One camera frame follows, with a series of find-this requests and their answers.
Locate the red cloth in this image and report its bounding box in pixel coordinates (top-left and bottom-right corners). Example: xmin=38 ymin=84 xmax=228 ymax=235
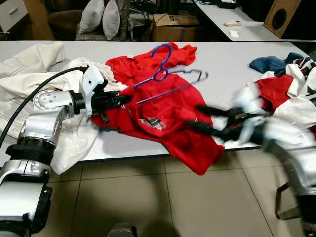
xmin=256 ymin=74 xmax=297 ymax=114

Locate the white desk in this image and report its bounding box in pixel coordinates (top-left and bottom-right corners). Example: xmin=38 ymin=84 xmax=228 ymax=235
xmin=194 ymin=0 xmax=316 ymax=43

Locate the white drawer cabinet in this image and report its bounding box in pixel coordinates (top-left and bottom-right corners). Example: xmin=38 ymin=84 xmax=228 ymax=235
xmin=0 ymin=0 xmax=28 ymax=33

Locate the brown wooden board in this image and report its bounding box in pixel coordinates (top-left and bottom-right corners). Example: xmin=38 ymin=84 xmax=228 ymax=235
xmin=22 ymin=0 xmax=55 ymax=41

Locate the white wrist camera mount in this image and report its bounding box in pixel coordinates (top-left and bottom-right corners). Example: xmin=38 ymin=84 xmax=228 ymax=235
xmin=231 ymin=83 xmax=270 ymax=145
xmin=80 ymin=65 xmax=107 ymax=118

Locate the purple clothes hanger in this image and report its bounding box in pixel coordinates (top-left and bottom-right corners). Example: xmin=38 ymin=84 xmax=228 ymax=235
xmin=132 ymin=43 xmax=209 ymax=106

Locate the wooden speaker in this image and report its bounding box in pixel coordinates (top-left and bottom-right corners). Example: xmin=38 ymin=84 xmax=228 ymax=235
xmin=263 ymin=0 xmax=303 ymax=39

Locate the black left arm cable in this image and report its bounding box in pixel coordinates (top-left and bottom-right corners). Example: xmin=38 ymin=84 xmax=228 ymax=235
xmin=0 ymin=66 xmax=89 ymax=149

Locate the black device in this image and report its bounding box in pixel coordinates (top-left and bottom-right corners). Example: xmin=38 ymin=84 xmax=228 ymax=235
xmin=217 ymin=0 xmax=238 ymax=9

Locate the grey robot foot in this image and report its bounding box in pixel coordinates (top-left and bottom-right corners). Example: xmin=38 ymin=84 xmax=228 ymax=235
xmin=108 ymin=222 xmax=138 ymax=237

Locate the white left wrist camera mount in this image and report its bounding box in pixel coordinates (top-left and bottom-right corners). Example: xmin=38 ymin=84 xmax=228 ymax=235
xmin=80 ymin=65 xmax=107 ymax=118

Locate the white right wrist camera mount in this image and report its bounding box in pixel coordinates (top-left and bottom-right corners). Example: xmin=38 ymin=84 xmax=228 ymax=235
xmin=231 ymin=83 xmax=270 ymax=145

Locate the blue cloth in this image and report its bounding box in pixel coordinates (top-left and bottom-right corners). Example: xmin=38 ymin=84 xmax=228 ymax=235
xmin=249 ymin=52 xmax=306 ymax=77

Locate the grey pillow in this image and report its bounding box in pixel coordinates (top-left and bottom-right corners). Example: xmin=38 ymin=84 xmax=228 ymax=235
xmin=79 ymin=0 xmax=105 ymax=34
xmin=102 ymin=0 xmax=121 ymax=41

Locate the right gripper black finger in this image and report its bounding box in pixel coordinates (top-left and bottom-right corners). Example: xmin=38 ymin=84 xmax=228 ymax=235
xmin=195 ymin=104 xmax=235 ymax=118
xmin=187 ymin=121 xmax=229 ymax=140

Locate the white printed shirt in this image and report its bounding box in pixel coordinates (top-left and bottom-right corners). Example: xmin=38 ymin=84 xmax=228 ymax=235
xmin=267 ymin=56 xmax=316 ymax=131

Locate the brown armchair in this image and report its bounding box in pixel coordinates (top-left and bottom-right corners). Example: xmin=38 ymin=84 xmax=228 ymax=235
xmin=47 ymin=0 xmax=131 ymax=41

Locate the red polo shirt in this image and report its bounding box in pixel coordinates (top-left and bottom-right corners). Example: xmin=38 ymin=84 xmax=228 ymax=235
xmin=91 ymin=42 xmax=225 ymax=176

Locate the open cardboard box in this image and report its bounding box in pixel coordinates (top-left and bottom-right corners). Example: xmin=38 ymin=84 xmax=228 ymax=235
xmin=152 ymin=14 xmax=200 ymax=42

